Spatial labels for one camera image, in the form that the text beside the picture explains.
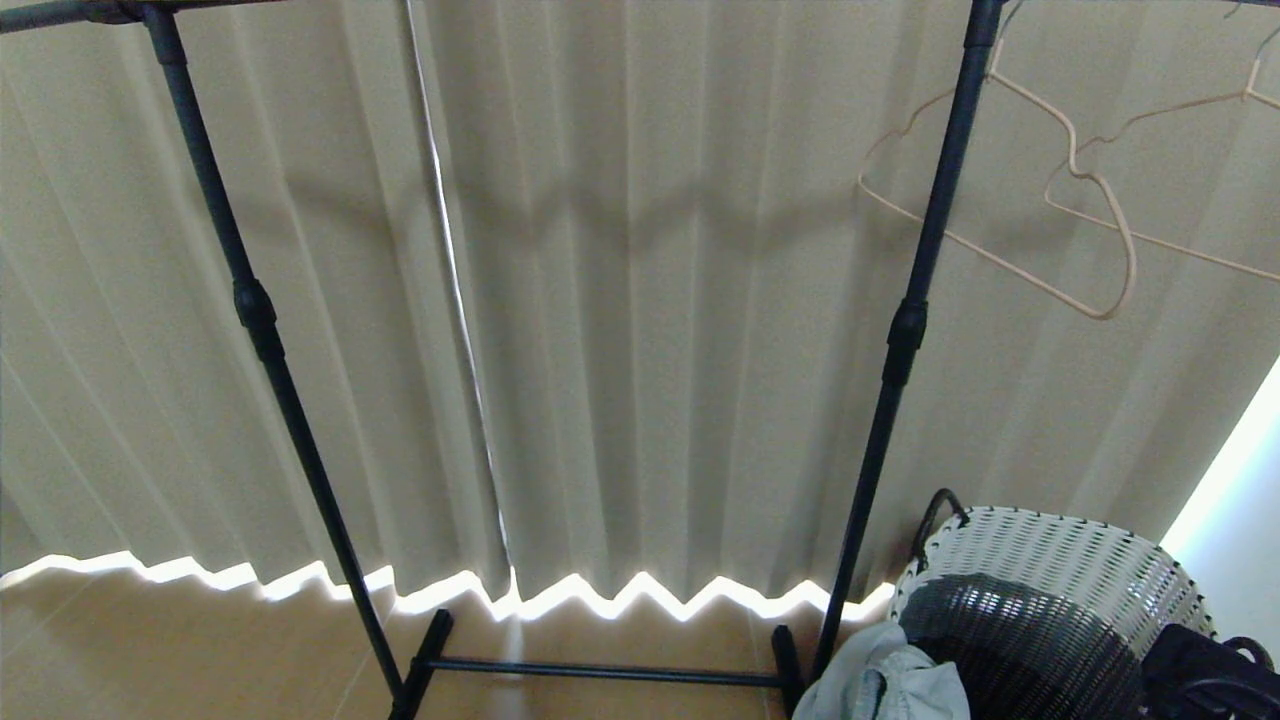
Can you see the pink clothes hanger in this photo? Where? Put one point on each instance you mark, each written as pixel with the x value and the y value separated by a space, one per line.
pixel 1133 262
pixel 1180 243

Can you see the black clothes rack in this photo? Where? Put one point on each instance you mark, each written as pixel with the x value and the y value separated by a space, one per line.
pixel 905 330

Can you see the white laundry basket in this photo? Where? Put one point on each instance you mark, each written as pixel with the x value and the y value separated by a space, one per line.
pixel 1050 560

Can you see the pale grey shorts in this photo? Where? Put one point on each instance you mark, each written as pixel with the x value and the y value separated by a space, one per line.
pixel 880 680

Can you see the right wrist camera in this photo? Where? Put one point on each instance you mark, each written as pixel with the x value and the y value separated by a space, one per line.
pixel 1195 665

